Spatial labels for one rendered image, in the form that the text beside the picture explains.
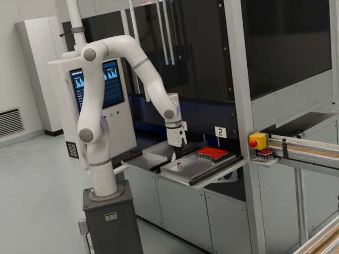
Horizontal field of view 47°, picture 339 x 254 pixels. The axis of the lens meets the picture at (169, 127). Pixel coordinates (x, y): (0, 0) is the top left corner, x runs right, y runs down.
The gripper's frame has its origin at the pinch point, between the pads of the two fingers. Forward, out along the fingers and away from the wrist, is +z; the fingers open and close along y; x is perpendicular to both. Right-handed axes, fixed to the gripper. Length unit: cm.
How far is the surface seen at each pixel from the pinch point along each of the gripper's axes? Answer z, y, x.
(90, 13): -78, 132, -39
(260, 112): -9, -12, -52
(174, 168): 15.3, 17.8, -9.3
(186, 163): 15.2, 17.9, -18.4
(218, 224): 67, 20, -39
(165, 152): 15, 43, -23
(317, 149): 8, -45, -53
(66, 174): 104, 306, -54
